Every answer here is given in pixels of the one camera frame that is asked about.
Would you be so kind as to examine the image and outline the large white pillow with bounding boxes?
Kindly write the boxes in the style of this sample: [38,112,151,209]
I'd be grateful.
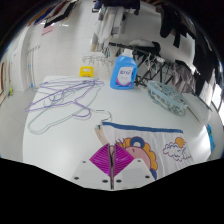
[184,92,214,123]

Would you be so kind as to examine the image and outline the black folding drying rack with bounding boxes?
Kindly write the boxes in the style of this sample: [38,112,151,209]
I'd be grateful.
[108,39,175,88]

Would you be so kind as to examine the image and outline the pink wall notice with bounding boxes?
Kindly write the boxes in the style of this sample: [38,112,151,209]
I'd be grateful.
[41,24,55,36]

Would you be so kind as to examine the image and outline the blue plastic container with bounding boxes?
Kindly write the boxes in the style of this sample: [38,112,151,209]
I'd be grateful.
[206,123,217,153]

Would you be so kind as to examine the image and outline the black hanging trousers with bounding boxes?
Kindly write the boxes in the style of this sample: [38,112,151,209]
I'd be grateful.
[191,29,218,98]

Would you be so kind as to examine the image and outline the row of colourful hanging clothes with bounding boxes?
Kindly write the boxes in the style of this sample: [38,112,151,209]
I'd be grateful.
[28,0,81,28]

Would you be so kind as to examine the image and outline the grey garment on rack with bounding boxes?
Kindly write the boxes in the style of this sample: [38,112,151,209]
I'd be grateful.
[173,59,198,95]

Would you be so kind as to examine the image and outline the pale blue round peg hanger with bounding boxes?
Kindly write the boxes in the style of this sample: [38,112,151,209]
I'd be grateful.
[146,80,189,117]

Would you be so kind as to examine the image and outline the dark hanging clothes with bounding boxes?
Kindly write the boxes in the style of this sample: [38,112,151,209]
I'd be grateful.
[159,2,188,48]

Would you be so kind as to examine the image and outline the purple wire clothes hanger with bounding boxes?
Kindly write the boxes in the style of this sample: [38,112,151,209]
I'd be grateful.
[39,78,105,101]
[24,81,105,120]

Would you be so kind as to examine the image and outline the white hanging clothes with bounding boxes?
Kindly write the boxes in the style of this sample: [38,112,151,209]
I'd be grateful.
[96,6,123,52]

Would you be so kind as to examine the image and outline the blue detergent bottle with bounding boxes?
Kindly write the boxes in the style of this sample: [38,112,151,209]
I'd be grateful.
[109,48,139,90]

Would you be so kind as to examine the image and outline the white peg hanger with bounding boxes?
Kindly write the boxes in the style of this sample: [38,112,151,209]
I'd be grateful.
[82,53,113,67]

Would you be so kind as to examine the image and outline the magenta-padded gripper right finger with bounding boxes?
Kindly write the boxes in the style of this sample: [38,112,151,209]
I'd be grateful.
[112,143,157,191]

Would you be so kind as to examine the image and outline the yellow floor sign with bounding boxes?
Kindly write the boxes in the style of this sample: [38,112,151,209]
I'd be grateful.
[79,66,95,78]

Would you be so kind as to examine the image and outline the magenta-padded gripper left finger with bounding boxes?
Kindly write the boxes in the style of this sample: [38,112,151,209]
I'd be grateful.
[72,143,113,191]

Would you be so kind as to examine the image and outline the cartoon print towel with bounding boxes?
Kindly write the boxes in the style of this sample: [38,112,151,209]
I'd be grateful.
[94,121,195,181]

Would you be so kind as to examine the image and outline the white bedding on rack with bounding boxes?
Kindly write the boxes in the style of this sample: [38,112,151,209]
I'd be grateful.
[129,39,160,50]

